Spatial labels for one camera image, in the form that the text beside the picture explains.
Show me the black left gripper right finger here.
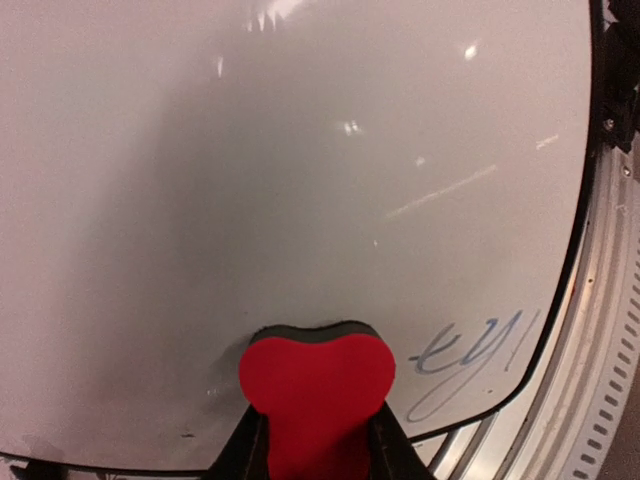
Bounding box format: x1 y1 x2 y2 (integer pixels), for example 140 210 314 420
369 403 436 480

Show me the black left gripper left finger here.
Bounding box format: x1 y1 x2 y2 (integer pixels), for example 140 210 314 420
200 405 270 480

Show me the red whiteboard eraser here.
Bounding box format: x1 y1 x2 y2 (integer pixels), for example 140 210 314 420
238 321 396 479

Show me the white whiteboard black frame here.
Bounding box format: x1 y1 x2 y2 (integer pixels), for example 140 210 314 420
1 1 603 471

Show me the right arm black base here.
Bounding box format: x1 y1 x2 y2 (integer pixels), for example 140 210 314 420
602 0 639 154

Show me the aluminium front rail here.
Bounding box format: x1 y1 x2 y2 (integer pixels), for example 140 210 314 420
416 143 639 479

